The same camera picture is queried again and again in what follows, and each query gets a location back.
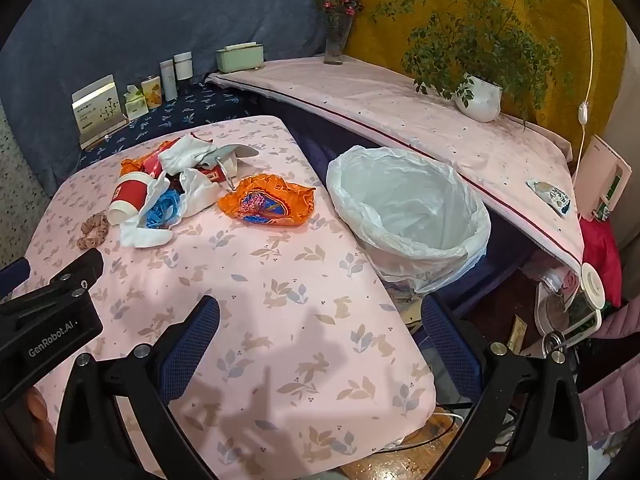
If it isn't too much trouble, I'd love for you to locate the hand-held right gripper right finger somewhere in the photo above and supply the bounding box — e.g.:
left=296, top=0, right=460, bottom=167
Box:
left=421, top=294, right=588, bottom=480

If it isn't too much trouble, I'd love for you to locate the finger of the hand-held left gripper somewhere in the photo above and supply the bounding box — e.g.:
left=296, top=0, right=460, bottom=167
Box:
left=0, top=258, right=30, bottom=297
left=30, top=248, right=104, bottom=306

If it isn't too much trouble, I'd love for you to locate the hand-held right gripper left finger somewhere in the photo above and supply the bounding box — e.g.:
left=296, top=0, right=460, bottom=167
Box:
left=54, top=296, right=221, bottom=480

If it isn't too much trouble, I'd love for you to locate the brown velvet scrunchie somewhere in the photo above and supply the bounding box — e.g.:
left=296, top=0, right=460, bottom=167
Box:
left=76, top=212, right=111, bottom=251

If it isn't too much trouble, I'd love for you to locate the white textured cloth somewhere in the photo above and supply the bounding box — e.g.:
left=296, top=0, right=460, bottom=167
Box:
left=177, top=167, right=222, bottom=218
left=159, top=134, right=219, bottom=171
left=119, top=177, right=176, bottom=250

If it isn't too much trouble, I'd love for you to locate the red paper cup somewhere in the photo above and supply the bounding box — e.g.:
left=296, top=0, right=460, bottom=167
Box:
left=106, top=171, right=156, bottom=224

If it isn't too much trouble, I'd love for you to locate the blue plastic bag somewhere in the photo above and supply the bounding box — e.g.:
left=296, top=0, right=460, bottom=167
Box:
left=136, top=190, right=182, bottom=228

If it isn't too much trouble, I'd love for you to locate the small orange plastic wrapper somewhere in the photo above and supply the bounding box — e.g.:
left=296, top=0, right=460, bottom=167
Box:
left=120, top=141, right=173, bottom=178

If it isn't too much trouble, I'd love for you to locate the white lined trash bin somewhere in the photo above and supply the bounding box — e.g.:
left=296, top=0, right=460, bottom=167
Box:
left=326, top=145, right=492, bottom=296

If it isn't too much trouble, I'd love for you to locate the orange plastic bag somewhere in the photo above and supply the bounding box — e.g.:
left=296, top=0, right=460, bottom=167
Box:
left=217, top=173, right=317, bottom=228

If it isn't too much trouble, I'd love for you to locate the grey metal lid with ring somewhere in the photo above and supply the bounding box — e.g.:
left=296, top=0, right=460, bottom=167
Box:
left=207, top=144, right=261, bottom=192

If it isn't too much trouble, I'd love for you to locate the person's left hand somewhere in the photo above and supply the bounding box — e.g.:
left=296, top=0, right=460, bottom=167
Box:
left=20, top=385, right=58, bottom=466

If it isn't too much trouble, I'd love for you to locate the gold cosmetic tube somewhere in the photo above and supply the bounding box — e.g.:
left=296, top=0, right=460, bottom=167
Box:
left=507, top=316, right=526, bottom=353

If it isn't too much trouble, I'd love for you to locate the pink rabbit print sheet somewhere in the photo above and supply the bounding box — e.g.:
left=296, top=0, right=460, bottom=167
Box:
left=10, top=116, right=436, bottom=480

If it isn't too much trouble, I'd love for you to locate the white lidded glass jug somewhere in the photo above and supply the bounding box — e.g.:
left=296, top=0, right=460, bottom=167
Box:
left=535, top=262, right=608, bottom=348

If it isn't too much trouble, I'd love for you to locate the pink padded jacket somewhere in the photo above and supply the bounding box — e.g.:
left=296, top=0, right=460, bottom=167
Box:
left=577, top=295, right=640, bottom=446

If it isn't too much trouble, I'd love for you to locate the white flower print box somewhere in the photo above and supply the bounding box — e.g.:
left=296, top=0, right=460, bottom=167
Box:
left=71, top=75, right=128, bottom=151

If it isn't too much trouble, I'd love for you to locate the red cloth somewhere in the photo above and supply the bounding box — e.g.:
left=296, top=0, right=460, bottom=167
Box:
left=580, top=215, right=623, bottom=311

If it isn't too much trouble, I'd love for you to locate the white snack packet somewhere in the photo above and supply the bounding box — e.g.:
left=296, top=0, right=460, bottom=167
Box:
left=526, top=179, right=573, bottom=218

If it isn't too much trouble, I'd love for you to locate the green tissue pack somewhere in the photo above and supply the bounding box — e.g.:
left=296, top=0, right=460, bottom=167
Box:
left=122, top=85, right=149, bottom=121

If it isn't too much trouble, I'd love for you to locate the navy floral cloth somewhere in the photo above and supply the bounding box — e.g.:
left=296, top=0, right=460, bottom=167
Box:
left=77, top=80, right=251, bottom=171

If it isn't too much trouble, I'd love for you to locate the white tube bottle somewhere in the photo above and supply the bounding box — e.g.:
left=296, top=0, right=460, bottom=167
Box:
left=159, top=60, right=179, bottom=101

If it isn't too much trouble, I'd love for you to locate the pink appliance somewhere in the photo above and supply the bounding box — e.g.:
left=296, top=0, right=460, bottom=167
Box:
left=572, top=135, right=633, bottom=223

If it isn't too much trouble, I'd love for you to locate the white jar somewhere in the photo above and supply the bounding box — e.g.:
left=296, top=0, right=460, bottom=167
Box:
left=173, top=52, right=194, bottom=82

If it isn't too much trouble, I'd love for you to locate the pink dotted tablecloth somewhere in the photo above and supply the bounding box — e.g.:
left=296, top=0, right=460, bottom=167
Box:
left=206, top=57, right=586, bottom=281

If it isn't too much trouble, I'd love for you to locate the green plant in white pot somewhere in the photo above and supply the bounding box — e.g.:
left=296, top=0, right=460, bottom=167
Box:
left=370, top=0, right=576, bottom=123

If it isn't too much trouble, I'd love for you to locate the green tissue box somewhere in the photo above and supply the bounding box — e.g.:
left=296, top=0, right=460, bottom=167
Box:
left=216, top=41, right=265, bottom=73

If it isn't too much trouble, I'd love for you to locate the blue-grey curtain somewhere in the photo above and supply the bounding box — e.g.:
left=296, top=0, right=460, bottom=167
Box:
left=0, top=0, right=361, bottom=201

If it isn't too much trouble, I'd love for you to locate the glass vase with pink flowers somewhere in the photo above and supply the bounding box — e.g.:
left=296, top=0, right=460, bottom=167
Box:
left=312, top=0, right=363, bottom=66

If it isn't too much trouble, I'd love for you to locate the white cord with switch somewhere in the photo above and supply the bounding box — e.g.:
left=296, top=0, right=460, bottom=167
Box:
left=570, top=0, right=601, bottom=181

